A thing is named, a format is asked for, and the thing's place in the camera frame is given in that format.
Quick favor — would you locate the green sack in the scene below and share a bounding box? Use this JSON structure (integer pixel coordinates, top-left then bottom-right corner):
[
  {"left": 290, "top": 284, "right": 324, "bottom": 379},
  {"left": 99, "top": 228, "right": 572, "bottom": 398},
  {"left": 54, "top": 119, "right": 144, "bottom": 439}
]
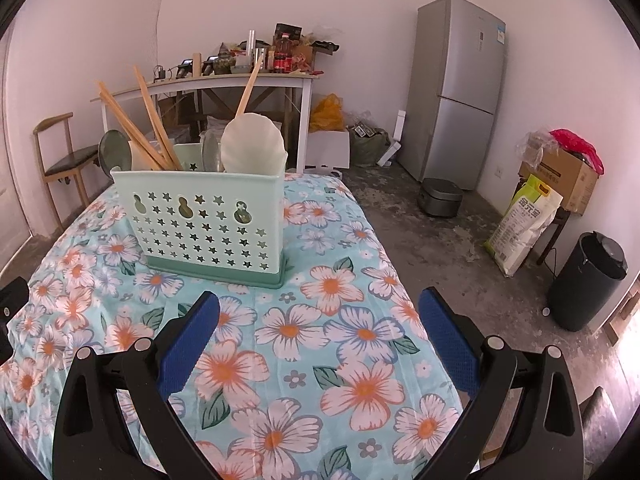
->
[{"left": 350, "top": 122, "right": 391, "bottom": 166}]

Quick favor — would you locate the green star-cutout utensil holder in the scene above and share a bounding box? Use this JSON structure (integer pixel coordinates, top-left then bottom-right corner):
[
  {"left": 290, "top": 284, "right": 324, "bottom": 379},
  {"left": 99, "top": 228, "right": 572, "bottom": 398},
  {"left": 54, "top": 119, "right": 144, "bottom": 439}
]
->
[{"left": 110, "top": 142, "right": 288, "bottom": 290}]

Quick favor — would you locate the clear plastic bag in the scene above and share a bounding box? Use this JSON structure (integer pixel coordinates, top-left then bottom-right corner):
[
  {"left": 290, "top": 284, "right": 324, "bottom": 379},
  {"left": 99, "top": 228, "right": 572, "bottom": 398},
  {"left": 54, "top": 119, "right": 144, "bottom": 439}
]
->
[{"left": 517, "top": 130, "right": 556, "bottom": 166}]

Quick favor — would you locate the yellow and white rice bag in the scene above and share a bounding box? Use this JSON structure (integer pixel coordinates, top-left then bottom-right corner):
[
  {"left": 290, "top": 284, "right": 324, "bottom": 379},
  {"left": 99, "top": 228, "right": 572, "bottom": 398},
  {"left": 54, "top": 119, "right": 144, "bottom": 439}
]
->
[{"left": 484, "top": 175, "right": 563, "bottom": 278}]

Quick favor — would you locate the wooden chair with dark seat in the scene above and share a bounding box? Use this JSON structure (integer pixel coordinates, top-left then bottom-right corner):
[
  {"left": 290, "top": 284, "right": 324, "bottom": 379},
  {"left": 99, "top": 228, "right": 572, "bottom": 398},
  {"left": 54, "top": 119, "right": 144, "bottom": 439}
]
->
[{"left": 32, "top": 112, "right": 101, "bottom": 233}]

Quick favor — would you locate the black trash can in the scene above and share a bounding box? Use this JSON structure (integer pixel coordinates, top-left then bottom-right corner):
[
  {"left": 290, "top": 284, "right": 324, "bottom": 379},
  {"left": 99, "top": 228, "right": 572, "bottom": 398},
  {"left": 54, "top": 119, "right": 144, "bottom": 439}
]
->
[{"left": 547, "top": 232, "right": 628, "bottom": 333}]

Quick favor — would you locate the brown cardboard box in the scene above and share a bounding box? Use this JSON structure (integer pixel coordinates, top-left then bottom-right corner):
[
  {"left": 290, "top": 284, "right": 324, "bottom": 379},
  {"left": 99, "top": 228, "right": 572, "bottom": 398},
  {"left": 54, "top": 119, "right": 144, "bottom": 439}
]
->
[{"left": 517, "top": 145, "right": 598, "bottom": 216}]

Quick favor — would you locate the red plastic bag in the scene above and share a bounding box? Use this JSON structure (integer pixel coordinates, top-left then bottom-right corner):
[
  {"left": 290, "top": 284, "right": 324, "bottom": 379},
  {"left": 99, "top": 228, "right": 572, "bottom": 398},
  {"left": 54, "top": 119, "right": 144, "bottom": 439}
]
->
[{"left": 550, "top": 129, "right": 604, "bottom": 176}]

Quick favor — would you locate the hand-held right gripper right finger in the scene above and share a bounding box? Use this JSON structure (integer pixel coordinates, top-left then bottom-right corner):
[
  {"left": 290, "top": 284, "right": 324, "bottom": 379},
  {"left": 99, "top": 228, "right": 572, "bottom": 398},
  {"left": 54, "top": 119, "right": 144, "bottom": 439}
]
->
[{"left": 417, "top": 286, "right": 585, "bottom": 480}]

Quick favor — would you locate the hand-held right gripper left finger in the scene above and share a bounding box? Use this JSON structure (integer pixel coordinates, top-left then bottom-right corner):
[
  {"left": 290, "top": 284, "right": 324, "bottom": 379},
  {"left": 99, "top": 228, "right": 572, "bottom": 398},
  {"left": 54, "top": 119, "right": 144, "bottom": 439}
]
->
[{"left": 51, "top": 290, "right": 222, "bottom": 480}]

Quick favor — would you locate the small cardboard box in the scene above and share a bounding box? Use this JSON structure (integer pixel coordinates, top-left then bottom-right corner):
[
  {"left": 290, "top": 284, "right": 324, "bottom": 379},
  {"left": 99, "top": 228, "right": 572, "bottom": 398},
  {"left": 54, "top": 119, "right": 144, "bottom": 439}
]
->
[{"left": 294, "top": 40, "right": 321, "bottom": 75}]

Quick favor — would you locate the dark wooden stool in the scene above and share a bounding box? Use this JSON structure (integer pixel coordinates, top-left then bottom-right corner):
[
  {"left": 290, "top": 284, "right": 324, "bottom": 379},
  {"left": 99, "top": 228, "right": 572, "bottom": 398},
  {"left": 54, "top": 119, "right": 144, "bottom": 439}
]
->
[{"left": 537, "top": 207, "right": 571, "bottom": 266}]

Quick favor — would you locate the green packet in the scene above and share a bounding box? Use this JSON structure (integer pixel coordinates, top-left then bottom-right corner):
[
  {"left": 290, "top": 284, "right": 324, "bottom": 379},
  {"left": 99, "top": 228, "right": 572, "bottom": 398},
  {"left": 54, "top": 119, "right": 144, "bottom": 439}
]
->
[{"left": 216, "top": 42, "right": 237, "bottom": 75}]

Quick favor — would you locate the black box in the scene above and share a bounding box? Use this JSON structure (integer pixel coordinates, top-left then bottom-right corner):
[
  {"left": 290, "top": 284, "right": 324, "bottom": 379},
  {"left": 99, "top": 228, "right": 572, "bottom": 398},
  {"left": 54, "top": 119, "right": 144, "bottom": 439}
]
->
[{"left": 274, "top": 22, "right": 304, "bottom": 43}]

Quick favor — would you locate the silver refrigerator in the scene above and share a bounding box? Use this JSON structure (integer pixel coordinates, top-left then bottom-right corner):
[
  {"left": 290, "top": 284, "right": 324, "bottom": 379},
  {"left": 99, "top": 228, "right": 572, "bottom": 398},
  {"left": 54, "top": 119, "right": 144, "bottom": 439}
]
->
[{"left": 397, "top": 0, "right": 506, "bottom": 191}]

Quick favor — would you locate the white board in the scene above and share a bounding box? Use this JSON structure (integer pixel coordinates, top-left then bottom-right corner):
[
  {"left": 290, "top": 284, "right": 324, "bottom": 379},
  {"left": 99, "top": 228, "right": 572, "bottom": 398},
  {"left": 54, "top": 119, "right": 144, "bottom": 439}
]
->
[{"left": 377, "top": 110, "right": 413, "bottom": 167}]

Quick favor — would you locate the metal spoon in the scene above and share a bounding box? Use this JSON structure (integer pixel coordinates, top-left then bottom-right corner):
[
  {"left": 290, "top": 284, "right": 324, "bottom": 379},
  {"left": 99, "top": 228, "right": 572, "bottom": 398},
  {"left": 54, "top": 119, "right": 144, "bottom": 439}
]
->
[
  {"left": 201, "top": 132, "right": 222, "bottom": 172},
  {"left": 98, "top": 130, "right": 132, "bottom": 178}
]

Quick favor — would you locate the wooden chopstick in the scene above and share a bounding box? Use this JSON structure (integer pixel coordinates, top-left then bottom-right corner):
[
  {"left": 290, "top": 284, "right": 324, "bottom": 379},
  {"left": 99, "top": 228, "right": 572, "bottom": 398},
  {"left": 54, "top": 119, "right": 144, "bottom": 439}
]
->
[
  {"left": 235, "top": 55, "right": 264, "bottom": 117},
  {"left": 100, "top": 91, "right": 163, "bottom": 171},
  {"left": 140, "top": 74, "right": 183, "bottom": 171},
  {"left": 96, "top": 80, "right": 171, "bottom": 171},
  {"left": 133, "top": 66, "right": 176, "bottom": 171}
]

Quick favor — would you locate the dark soda bottle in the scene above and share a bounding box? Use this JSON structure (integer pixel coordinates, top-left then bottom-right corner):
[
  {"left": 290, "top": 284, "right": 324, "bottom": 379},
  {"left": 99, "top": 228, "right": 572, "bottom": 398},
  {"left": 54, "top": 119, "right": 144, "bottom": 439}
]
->
[{"left": 274, "top": 33, "right": 295, "bottom": 73}]

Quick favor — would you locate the yellow plastic bag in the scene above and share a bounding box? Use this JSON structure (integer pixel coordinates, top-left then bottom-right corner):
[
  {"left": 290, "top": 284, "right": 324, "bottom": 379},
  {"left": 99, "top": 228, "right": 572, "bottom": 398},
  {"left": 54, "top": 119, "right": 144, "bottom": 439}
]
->
[{"left": 310, "top": 94, "right": 346, "bottom": 133}]

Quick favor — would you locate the white cardboard box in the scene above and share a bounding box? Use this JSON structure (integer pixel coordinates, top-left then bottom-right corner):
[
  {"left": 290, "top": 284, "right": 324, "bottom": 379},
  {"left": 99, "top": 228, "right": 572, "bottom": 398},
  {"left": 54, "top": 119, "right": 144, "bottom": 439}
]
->
[{"left": 305, "top": 130, "right": 351, "bottom": 171}]

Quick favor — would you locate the floral blue blanket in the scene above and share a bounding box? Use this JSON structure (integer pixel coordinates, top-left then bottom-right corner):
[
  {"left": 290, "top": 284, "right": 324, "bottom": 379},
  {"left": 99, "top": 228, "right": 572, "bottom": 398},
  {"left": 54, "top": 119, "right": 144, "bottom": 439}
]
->
[{"left": 0, "top": 170, "right": 481, "bottom": 480}]

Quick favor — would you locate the grey rice cooker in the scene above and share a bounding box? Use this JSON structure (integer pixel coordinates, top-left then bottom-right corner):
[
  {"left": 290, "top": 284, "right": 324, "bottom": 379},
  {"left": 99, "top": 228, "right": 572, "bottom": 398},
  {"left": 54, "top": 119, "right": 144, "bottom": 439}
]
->
[{"left": 417, "top": 177, "right": 463, "bottom": 218}]

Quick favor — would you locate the flat cardboard piece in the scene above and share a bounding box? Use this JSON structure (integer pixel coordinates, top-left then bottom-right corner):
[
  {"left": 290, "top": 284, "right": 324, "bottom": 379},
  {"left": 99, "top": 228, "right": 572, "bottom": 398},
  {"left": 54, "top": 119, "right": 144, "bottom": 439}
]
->
[{"left": 605, "top": 280, "right": 640, "bottom": 346}]

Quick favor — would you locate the white desk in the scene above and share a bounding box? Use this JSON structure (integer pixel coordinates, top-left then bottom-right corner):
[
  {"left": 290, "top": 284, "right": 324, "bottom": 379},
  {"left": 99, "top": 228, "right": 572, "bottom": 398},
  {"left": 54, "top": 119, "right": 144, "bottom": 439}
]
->
[{"left": 90, "top": 71, "right": 321, "bottom": 175}]

